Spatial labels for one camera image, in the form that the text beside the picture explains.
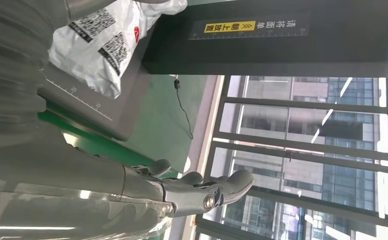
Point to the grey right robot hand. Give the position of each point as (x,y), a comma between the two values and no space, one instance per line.
(64,185)

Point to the green table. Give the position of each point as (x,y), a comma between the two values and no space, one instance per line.
(160,116)

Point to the black yellow ruler label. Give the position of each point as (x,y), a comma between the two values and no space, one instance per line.
(246,28)

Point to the black inbound scanner machine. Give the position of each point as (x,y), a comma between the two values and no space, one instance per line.
(246,56)

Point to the dark framed window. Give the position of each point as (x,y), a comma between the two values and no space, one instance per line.
(299,149)

